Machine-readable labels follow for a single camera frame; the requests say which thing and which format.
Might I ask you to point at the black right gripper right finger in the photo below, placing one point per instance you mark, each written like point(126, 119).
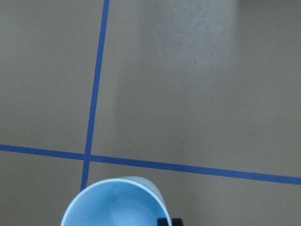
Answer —
point(177, 222)

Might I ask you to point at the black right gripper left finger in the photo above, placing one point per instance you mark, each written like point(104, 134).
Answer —
point(161, 222)

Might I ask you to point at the light blue cup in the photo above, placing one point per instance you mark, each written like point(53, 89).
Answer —
point(125, 201)

